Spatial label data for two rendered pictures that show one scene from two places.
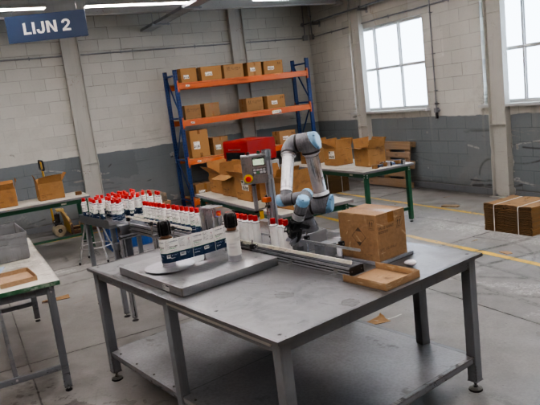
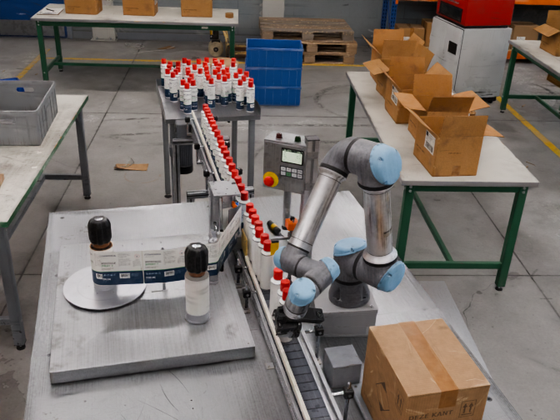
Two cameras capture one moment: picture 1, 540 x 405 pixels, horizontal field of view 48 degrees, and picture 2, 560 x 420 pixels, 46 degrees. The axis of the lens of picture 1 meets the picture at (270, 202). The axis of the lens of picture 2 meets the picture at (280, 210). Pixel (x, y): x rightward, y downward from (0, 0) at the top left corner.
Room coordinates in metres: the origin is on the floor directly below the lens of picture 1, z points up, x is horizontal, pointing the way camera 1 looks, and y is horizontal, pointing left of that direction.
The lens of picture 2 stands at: (1.89, -0.73, 2.34)
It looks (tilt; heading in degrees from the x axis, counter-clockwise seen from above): 28 degrees down; 22
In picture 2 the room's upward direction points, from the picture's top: 3 degrees clockwise
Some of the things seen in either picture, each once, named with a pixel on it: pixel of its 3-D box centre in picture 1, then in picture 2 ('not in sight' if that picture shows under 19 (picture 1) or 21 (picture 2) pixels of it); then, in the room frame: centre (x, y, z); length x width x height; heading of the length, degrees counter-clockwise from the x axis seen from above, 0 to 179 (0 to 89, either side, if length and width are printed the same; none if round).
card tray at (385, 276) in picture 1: (381, 275); not in sight; (3.01, -0.53, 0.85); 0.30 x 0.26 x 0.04; 37
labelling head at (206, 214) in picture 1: (214, 224); (226, 215); (4.08, 0.40, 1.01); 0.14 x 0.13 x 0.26; 37
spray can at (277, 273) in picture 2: (274, 234); (277, 293); (3.69, 0.00, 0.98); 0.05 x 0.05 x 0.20
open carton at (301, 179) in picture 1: (296, 186); (450, 135); (5.65, -0.26, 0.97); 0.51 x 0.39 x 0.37; 122
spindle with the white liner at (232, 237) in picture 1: (232, 235); (197, 282); (3.57, 0.25, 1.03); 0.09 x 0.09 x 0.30
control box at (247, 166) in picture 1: (254, 169); (288, 162); (3.94, 0.07, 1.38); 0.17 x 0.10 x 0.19; 92
